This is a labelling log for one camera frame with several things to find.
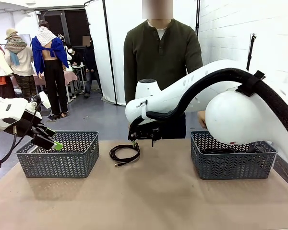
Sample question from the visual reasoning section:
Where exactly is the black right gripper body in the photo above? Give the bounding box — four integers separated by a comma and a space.
134, 124, 162, 140

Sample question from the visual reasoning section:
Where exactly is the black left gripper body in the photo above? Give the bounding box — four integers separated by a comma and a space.
14, 111, 47, 139

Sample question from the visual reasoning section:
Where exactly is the thin black USB cable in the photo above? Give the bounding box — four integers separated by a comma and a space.
109, 143, 141, 168

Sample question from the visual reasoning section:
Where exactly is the person's right forearm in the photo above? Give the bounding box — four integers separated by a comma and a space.
124, 79, 138, 105

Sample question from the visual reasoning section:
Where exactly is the person's left hand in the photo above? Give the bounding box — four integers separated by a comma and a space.
198, 111, 208, 129

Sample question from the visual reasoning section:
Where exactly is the grey plastic lattice basket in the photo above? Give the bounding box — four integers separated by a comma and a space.
15, 130, 100, 179
190, 128, 278, 180

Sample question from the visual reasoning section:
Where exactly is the mannequin with blue jacket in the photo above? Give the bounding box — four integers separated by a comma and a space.
31, 20, 70, 118

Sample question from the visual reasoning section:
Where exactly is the table with pink cloth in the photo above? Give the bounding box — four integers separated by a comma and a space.
33, 70, 78, 104

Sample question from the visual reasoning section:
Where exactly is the mannequin with patterned scarf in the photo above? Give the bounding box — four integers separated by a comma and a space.
4, 28, 41, 101

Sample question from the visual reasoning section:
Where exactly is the small white desk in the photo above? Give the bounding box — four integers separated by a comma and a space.
72, 64, 88, 93

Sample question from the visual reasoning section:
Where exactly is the person in dark green shirt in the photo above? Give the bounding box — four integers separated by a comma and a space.
123, 0, 208, 139

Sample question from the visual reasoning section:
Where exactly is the seated person with mask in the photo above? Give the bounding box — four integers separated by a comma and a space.
66, 44, 84, 65

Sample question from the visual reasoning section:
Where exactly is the walking person in dark clothes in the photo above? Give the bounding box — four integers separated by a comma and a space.
83, 35, 103, 98

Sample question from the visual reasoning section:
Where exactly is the long black backdrop pole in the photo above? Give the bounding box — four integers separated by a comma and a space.
102, 0, 118, 105

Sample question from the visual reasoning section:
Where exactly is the white backdrop screen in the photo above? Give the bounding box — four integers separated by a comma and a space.
84, 0, 200, 106

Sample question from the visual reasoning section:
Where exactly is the black braided right arm sleeve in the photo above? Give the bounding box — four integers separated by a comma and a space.
128, 68, 288, 144

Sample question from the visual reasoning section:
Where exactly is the short black backdrop pole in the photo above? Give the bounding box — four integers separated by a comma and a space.
195, 0, 201, 36

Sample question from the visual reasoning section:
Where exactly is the black tripod stand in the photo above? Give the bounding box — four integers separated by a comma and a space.
246, 33, 257, 71

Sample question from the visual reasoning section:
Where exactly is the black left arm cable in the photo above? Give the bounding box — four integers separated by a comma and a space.
0, 102, 44, 170

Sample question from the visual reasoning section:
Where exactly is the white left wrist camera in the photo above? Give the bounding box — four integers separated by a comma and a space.
28, 92, 51, 111

